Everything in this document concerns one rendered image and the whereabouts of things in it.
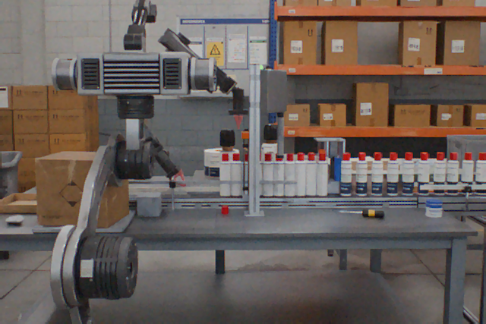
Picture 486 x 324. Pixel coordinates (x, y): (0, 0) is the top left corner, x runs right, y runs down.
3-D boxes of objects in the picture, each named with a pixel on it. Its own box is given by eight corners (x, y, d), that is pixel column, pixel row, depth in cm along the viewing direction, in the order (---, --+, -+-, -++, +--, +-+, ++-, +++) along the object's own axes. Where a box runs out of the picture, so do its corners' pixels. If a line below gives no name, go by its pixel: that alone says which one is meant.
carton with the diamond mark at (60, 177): (129, 214, 236) (127, 152, 233) (108, 228, 213) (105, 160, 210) (65, 211, 241) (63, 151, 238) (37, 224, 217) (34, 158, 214)
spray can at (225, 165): (228, 194, 263) (228, 152, 260) (232, 196, 258) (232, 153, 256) (218, 195, 260) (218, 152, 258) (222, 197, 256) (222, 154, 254)
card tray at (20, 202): (74, 200, 271) (73, 193, 271) (57, 213, 245) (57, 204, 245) (14, 200, 270) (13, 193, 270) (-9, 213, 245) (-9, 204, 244)
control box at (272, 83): (286, 111, 251) (287, 70, 249) (267, 113, 237) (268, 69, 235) (267, 111, 257) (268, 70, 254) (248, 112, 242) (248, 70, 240)
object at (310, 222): (384, 178, 346) (384, 175, 346) (478, 236, 216) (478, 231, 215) (53, 179, 342) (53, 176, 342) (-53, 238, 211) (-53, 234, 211)
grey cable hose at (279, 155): (283, 158, 249) (284, 111, 247) (284, 158, 246) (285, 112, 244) (276, 158, 249) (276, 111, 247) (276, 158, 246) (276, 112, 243)
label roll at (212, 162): (200, 177, 309) (200, 152, 307) (208, 171, 329) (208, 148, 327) (235, 178, 306) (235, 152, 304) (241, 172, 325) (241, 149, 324)
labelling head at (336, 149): (339, 188, 276) (341, 138, 273) (345, 193, 263) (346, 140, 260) (312, 188, 275) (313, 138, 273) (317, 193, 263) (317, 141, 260)
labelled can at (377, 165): (380, 194, 263) (381, 152, 261) (383, 196, 258) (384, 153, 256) (370, 194, 263) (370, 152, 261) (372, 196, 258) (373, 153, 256)
